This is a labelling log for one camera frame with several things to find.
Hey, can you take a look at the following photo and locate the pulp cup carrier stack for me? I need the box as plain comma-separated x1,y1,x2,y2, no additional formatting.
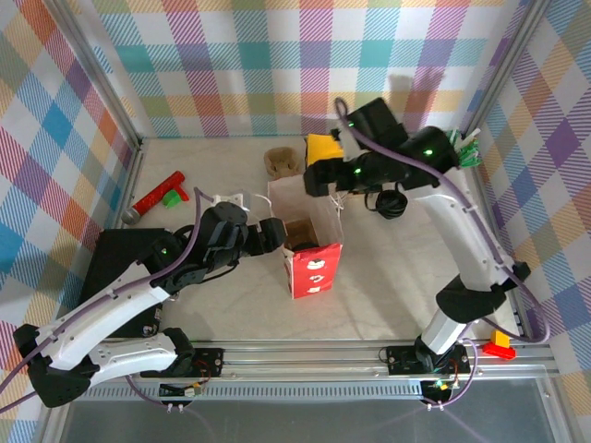
262,146,301,182

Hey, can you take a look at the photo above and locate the aluminium table side rail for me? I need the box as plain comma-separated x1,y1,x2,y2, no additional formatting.
118,138,147,232

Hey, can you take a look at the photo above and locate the aluminium frame post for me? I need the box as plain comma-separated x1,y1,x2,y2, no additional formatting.
48,0,145,150
464,0,555,142

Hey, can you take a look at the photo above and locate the yellow folded cloth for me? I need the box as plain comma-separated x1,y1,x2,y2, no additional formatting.
304,133,345,167

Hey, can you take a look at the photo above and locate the small circuit board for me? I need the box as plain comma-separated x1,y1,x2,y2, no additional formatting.
158,380,205,401

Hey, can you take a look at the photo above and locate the black cup lid stack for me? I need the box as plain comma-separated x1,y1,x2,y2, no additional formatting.
374,189,409,221

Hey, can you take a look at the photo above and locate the red toy brick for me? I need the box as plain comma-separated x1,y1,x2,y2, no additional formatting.
482,341,518,361

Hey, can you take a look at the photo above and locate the red paper gift bag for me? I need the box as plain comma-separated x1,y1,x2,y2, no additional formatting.
252,177,347,300

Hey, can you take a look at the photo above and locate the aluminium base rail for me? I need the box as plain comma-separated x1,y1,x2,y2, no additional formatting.
45,340,558,384

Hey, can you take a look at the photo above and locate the red toy microphone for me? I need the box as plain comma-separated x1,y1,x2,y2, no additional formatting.
121,171,191,226

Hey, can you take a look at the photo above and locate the grey slotted cable duct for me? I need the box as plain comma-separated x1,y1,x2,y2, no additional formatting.
68,383,467,403

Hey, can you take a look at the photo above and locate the black hard case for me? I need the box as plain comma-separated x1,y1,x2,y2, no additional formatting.
80,228,181,341

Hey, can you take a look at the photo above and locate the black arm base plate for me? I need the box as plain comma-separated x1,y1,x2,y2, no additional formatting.
138,346,227,378
384,344,473,376

